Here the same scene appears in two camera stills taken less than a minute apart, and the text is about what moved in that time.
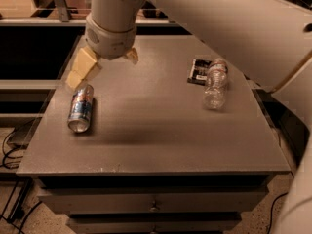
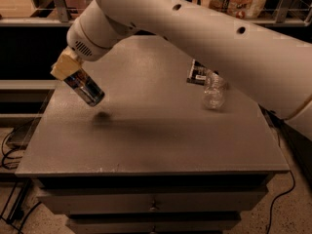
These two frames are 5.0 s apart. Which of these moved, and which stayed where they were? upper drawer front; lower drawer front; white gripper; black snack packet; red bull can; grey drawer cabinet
Moved: red bull can; white gripper
Stayed: black snack packet; lower drawer front; upper drawer front; grey drawer cabinet
